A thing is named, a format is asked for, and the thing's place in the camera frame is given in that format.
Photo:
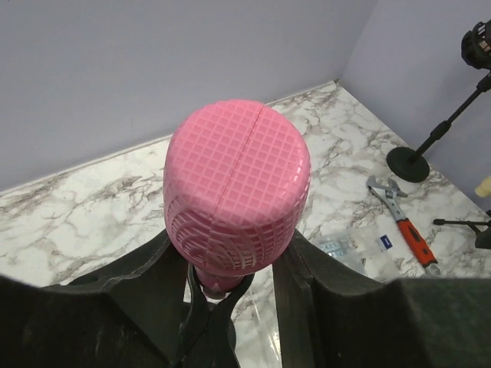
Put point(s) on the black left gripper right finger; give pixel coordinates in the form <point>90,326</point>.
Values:
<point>331,316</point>

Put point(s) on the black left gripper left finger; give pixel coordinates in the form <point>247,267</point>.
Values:
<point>129,313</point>

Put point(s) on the black round-base microphone stand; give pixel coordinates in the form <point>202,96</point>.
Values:
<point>207,334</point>

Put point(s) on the pink toy microphone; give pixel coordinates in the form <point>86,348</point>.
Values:
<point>235,183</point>

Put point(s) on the yellow toy microphone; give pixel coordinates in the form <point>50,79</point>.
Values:
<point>483,190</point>

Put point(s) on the clear plastic screw box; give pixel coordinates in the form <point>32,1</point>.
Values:
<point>258,341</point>

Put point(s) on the orange handled adjustable wrench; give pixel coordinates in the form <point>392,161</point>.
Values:
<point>415,241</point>

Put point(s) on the black stand with shock mount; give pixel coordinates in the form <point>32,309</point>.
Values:
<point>409,164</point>

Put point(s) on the black tripod stand shock mount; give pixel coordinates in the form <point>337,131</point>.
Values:
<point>480,229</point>

